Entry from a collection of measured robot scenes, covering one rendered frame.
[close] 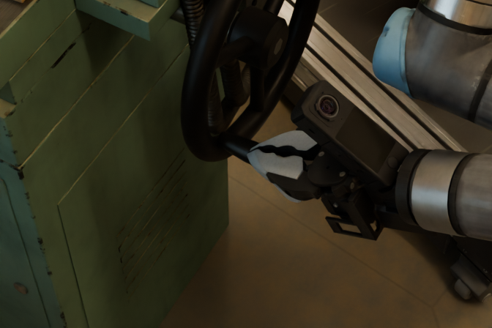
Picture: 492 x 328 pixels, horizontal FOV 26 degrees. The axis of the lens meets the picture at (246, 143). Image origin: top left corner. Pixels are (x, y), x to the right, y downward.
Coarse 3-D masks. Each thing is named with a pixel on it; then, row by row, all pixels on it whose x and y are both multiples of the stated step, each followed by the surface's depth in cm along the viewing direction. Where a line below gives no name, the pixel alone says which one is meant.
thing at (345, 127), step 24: (312, 96) 97; (336, 96) 98; (312, 120) 96; (336, 120) 97; (360, 120) 98; (336, 144) 97; (360, 144) 97; (384, 144) 99; (360, 168) 98; (384, 168) 98
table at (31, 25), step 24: (0, 0) 106; (48, 0) 108; (72, 0) 112; (96, 0) 110; (120, 0) 110; (168, 0) 110; (0, 24) 104; (24, 24) 106; (48, 24) 110; (120, 24) 111; (144, 24) 109; (0, 48) 103; (24, 48) 107; (0, 72) 105
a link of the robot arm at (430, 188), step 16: (432, 160) 95; (448, 160) 94; (416, 176) 94; (432, 176) 93; (448, 176) 92; (416, 192) 94; (432, 192) 93; (448, 192) 92; (416, 208) 95; (432, 208) 93; (448, 208) 100; (432, 224) 95; (448, 224) 93
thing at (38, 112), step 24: (96, 24) 119; (72, 48) 116; (96, 48) 121; (120, 48) 127; (48, 72) 114; (72, 72) 119; (96, 72) 124; (24, 96) 112; (48, 96) 116; (72, 96) 121; (0, 120) 110; (24, 120) 113; (48, 120) 118; (0, 144) 114; (24, 144) 115
